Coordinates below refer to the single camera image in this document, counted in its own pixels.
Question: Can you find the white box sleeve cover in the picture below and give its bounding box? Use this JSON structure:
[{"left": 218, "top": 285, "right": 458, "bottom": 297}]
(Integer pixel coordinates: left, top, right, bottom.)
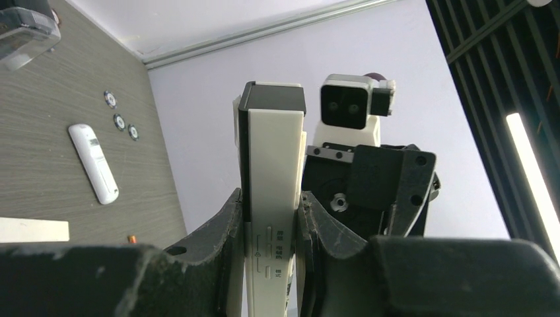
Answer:
[{"left": 1, "top": 217, "right": 70, "bottom": 243}]

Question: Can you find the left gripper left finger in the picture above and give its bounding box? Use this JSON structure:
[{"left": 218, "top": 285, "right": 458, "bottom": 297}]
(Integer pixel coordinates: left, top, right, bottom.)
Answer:
[{"left": 1, "top": 189, "right": 244, "bottom": 316}]

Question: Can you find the poker chip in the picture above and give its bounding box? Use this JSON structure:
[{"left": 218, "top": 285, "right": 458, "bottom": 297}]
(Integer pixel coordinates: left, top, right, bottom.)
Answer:
[
  {"left": 113, "top": 114, "right": 127, "bottom": 131},
  {"left": 104, "top": 90, "right": 118, "bottom": 109},
  {"left": 127, "top": 124, "right": 139, "bottom": 141}
]

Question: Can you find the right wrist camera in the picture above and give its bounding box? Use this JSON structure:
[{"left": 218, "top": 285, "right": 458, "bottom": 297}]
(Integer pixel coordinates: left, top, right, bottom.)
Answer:
[{"left": 312, "top": 73, "right": 396, "bottom": 147}]

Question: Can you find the white remote control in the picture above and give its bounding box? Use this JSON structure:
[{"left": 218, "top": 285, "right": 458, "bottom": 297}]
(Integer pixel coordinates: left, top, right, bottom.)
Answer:
[{"left": 68, "top": 123, "right": 120, "bottom": 205}]

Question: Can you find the black metronome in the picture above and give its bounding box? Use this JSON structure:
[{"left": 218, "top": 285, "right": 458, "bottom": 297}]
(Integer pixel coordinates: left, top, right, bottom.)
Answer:
[{"left": 1, "top": 0, "right": 61, "bottom": 72}]

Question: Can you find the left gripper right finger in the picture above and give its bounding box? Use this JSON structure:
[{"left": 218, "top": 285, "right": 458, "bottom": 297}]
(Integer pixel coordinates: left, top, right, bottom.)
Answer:
[{"left": 296, "top": 192, "right": 559, "bottom": 316}]

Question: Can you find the long white box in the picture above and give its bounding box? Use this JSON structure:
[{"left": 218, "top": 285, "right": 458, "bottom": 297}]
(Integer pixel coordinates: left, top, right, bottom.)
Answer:
[{"left": 234, "top": 81, "right": 306, "bottom": 316}]

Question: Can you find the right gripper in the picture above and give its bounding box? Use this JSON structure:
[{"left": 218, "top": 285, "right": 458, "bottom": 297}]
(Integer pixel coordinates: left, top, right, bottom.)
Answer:
[{"left": 302, "top": 144, "right": 441, "bottom": 238}]

